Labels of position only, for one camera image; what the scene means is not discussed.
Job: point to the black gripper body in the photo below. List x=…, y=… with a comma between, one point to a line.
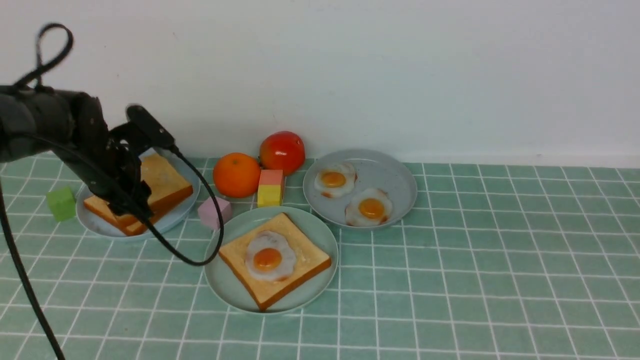
x=93, y=155

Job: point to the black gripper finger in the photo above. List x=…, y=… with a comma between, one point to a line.
x=120, y=207

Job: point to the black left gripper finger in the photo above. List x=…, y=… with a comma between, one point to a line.
x=139, y=201

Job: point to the fried egg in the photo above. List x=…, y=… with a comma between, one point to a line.
x=336, y=181
x=369, y=208
x=269, y=257

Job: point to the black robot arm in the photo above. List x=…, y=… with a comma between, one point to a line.
x=71, y=125

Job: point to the light blue bread plate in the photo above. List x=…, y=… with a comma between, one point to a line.
x=100, y=227

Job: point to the green cube block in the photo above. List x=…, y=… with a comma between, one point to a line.
x=62, y=204

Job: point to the pink cube block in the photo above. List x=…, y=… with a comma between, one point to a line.
x=272, y=177
x=208, y=214

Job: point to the orange fruit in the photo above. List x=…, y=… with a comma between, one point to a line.
x=237, y=175

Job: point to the green centre plate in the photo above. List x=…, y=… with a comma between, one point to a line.
x=229, y=289

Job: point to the yellow bottom cube block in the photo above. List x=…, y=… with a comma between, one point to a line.
x=269, y=195

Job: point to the pink top cube block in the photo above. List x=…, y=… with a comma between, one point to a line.
x=272, y=177

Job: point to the red tomato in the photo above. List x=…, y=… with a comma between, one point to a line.
x=283, y=150

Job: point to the grey egg plate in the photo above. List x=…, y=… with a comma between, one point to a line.
x=375, y=170

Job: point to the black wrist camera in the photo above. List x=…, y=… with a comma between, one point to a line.
x=142, y=132

